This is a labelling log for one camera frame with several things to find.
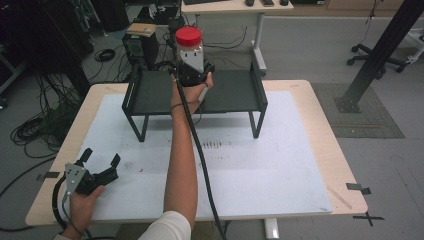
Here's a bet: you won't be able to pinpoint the red-lidded spice jar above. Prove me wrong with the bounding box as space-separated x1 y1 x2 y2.
174 25 205 73

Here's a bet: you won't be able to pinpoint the black tape strip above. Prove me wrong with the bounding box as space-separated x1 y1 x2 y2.
345 182 372 196
35 170 61 182

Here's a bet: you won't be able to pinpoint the white table leg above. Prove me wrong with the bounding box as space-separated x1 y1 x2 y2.
264 217 280 240

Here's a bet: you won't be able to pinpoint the person's white sleeve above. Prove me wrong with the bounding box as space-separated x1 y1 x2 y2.
137 210 193 240

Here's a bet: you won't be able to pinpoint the black computer tower green fan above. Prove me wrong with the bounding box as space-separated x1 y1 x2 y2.
121 31 160 71

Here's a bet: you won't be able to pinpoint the black tape cross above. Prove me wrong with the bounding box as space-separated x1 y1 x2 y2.
352 211 386 228

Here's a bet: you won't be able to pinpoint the black keyboard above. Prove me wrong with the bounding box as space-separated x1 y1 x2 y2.
182 0 232 6

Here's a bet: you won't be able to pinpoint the cardboard box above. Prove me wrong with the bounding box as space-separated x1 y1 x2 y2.
126 22 157 38

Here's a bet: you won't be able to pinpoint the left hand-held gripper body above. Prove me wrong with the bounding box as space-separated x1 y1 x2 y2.
64 159 120 197

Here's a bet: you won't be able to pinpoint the black metal shelf rack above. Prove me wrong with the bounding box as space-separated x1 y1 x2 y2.
121 60 269 143

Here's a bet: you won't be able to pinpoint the black metal post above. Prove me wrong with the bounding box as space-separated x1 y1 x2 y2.
333 0 424 114

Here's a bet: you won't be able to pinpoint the person's left hand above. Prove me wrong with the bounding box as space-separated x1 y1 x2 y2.
68 184 106 234

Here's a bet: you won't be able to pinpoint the grey floor mat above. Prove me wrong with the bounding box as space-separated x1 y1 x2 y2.
311 82 406 140

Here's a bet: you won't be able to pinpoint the right hand-held gripper cable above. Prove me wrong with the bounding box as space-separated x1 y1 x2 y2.
172 74 229 240

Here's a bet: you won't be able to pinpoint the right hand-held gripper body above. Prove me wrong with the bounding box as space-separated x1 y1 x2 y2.
171 49 216 89

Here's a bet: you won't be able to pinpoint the tangled black floor cables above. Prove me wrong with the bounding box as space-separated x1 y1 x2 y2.
9 72 83 160

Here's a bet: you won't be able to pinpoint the person's right hand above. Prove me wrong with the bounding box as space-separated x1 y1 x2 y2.
170 71 215 113

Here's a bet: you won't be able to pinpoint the coiled black cable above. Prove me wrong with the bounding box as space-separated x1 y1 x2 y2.
94 48 116 63

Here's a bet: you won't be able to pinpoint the hand-held gripper cable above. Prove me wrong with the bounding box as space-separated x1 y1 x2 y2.
172 74 229 240
51 173 118 240

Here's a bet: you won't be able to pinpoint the black office chair base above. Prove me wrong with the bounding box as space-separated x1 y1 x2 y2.
346 42 410 80

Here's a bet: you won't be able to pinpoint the white desk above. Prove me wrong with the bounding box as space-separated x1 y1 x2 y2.
181 0 295 76

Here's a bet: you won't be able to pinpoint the left hand-held gripper cable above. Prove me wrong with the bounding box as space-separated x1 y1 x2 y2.
51 173 118 240

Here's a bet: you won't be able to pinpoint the white foam mat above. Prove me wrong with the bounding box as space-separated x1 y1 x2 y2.
53 90 333 224

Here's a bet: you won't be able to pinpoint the thick black floor cable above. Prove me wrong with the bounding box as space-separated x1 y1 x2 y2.
0 155 57 233

